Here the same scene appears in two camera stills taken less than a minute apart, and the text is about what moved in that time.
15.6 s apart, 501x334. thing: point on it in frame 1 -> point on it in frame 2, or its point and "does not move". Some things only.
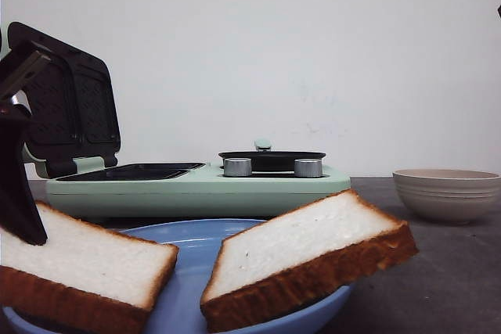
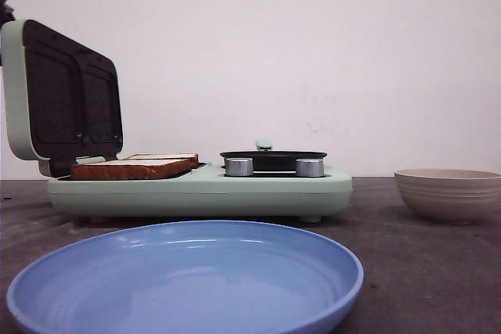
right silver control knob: x=308 y=168 does not move
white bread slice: x=294 y=260 -> x=130 y=170
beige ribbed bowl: x=449 y=196 does not move
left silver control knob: x=237 y=167 does not move
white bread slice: x=84 y=278 -> x=163 y=156
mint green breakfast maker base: x=109 y=193 does not move
